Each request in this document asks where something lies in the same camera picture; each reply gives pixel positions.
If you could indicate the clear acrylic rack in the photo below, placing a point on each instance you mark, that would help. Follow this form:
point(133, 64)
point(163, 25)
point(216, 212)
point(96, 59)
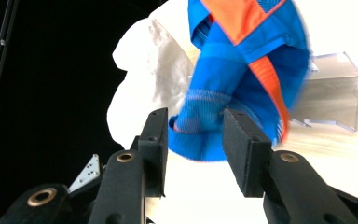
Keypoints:
point(329, 93)

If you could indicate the blue and orange cap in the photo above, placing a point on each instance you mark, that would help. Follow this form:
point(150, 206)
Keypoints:
point(217, 74)

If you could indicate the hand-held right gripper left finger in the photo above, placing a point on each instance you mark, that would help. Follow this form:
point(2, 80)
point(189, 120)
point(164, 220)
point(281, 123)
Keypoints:
point(127, 183)

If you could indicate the white cap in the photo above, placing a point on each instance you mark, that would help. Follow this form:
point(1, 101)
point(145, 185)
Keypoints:
point(136, 77)

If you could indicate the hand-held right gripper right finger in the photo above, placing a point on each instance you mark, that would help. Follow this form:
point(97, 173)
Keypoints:
point(279, 177)

